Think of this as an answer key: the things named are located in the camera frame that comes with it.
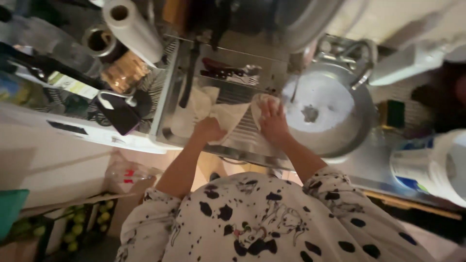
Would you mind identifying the person's right hand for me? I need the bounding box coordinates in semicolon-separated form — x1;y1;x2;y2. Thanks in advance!
257;98;292;145

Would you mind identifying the person's left hand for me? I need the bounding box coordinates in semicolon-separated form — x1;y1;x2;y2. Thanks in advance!
192;116;227;143

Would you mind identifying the white cloth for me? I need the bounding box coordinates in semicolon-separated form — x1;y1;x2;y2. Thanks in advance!
170;87;283;147

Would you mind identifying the steel drainboard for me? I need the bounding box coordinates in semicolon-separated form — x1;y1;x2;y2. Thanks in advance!
150;36;293;170

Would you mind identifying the round steel sink basin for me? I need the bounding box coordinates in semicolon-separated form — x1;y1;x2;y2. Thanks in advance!
282;62;378;159

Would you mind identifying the large steel pot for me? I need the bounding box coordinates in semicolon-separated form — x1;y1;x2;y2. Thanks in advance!
276;0;347;54

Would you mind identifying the clear plastic bag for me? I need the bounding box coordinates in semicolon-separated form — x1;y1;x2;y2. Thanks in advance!
105;156;163;194

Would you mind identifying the black phone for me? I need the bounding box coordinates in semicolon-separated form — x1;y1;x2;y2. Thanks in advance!
95;91;141;136

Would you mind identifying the white black-spotted shirt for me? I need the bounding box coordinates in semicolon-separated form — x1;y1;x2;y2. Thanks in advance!
116;165;438;262

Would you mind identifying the steel faucet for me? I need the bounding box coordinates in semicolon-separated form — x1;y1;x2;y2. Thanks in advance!
340;38;379;90

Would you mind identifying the glass jar with copper contents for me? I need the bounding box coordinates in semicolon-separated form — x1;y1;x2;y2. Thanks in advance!
82;25;150;94

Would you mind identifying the green and yellow sponge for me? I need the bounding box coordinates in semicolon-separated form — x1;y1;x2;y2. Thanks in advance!
376;100;406;130

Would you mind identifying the wooden board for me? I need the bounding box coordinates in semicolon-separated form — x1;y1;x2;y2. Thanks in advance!
162;0;191;27

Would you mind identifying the white paper towel roll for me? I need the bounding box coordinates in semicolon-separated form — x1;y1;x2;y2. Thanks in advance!
102;0;165;65

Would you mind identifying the white plastic container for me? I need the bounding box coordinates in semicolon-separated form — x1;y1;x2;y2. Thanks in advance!
368;36;466;87

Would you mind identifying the white and green labelled packet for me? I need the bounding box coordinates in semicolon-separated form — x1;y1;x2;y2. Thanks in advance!
47;71;101;100

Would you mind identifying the white appliance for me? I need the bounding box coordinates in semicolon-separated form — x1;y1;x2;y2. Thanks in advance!
0;102;183;209

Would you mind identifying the white tub with blue label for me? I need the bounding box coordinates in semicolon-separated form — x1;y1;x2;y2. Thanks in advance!
389;129;466;209

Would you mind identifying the crate of green fruits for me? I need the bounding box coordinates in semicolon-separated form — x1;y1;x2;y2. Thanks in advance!
10;196;118;256

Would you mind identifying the teal plastic bin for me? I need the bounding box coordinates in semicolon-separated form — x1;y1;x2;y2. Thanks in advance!
0;189;30;241

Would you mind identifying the red-handled knife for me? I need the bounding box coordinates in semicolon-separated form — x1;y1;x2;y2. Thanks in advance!
201;57;263;86

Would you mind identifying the black-handled utensil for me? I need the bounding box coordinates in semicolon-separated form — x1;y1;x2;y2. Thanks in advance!
179;39;201;109

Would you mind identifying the black pan handle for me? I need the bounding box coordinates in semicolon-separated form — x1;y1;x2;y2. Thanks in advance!
0;41;107;90

